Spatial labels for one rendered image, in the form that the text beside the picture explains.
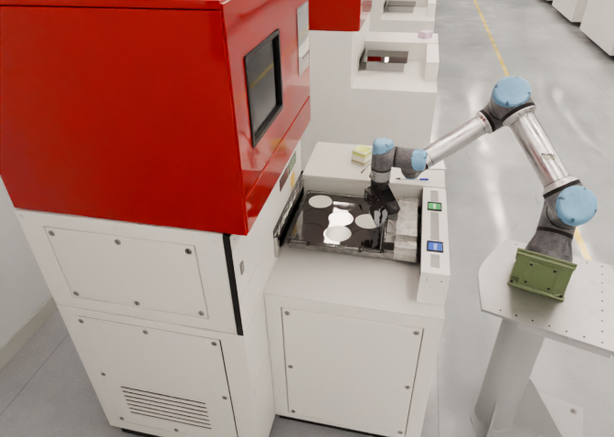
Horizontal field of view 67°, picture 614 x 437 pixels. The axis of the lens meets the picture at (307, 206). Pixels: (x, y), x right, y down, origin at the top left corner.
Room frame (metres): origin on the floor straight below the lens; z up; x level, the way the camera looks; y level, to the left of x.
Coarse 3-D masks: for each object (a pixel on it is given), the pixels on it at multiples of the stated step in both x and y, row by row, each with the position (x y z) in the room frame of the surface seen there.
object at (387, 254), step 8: (296, 248) 1.45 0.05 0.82; (304, 248) 1.44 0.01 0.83; (312, 248) 1.43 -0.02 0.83; (320, 248) 1.43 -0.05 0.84; (328, 248) 1.42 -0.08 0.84; (368, 256) 1.38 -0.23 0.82; (376, 256) 1.38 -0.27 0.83; (384, 256) 1.37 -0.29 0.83; (392, 256) 1.36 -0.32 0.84; (416, 256) 1.35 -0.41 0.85
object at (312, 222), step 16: (304, 208) 1.61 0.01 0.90; (320, 208) 1.61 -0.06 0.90; (336, 208) 1.61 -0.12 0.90; (352, 208) 1.61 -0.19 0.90; (368, 208) 1.60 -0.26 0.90; (304, 224) 1.50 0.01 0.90; (320, 224) 1.50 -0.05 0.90; (336, 224) 1.50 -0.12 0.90; (352, 224) 1.49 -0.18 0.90; (320, 240) 1.39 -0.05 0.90; (352, 240) 1.39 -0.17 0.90; (368, 240) 1.39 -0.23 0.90
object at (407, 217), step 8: (400, 208) 1.63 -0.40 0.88; (408, 208) 1.62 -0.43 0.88; (416, 208) 1.62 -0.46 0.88; (400, 216) 1.57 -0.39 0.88; (408, 216) 1.57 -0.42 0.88; (416, 216) 1.57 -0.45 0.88; (400, 224) 1.51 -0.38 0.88; (408, 224) 1.51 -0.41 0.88; (416, 224) 1.51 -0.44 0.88; (400, 240) 1.41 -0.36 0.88; (400, 256) 1.32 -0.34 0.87; (408, 256) 1.31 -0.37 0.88
